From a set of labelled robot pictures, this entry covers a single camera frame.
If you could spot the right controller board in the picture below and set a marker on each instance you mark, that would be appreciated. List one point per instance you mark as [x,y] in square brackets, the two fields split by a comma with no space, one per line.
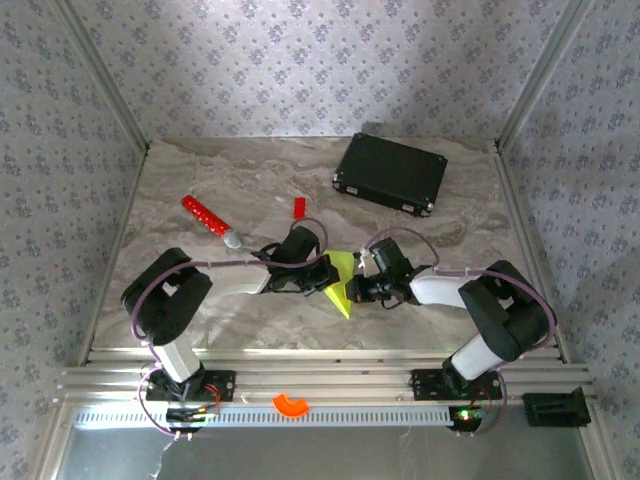
[470,417]

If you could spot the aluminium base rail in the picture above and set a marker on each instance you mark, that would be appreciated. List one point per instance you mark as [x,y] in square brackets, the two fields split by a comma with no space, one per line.
[325,370]

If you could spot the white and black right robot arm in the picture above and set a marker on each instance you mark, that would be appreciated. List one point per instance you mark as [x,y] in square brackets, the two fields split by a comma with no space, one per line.
[505,315]

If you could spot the red toy microphone grey head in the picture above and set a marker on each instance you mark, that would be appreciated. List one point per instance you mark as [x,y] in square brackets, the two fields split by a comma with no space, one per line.
[205,215]

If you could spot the black hard case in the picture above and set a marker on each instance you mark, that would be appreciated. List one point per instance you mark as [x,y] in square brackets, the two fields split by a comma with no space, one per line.
[390,172]

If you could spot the aluminium side rail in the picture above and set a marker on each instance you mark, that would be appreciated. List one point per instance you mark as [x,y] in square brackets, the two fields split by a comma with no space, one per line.
[112,260]
[520,220]

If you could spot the yellow-green paper sheet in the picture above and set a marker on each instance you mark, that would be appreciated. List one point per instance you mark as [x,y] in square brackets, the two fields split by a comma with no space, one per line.
[342,295]

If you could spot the aluminium frame post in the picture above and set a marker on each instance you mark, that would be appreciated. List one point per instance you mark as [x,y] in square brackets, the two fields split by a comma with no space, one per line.
[100,75]
[545,75]

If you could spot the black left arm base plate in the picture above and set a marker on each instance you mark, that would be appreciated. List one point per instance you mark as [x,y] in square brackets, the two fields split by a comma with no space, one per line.
[225,385]

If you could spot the left controller board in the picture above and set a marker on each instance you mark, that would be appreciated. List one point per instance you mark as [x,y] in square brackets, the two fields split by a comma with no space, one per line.
[182,415]

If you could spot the orange curved plastic piece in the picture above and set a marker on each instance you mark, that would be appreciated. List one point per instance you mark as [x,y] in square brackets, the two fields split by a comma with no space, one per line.
[290,406]

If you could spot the grey metal panel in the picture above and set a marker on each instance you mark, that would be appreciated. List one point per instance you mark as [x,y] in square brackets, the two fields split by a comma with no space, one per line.
[325,455]

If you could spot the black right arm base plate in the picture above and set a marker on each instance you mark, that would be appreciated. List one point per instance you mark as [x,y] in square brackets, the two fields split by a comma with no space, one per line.
[425,385]

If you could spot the small red block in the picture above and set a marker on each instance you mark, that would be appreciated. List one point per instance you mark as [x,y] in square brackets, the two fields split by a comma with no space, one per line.
[299,207]

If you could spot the black plastic holder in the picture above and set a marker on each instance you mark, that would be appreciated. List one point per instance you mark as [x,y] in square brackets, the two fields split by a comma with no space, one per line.
[555,407]

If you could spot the controller board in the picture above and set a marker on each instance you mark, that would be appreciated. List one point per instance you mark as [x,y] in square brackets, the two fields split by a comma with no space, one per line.
[470,417]
[182,415]

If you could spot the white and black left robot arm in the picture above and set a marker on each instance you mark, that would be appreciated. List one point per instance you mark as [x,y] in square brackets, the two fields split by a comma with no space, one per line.
[165,300]

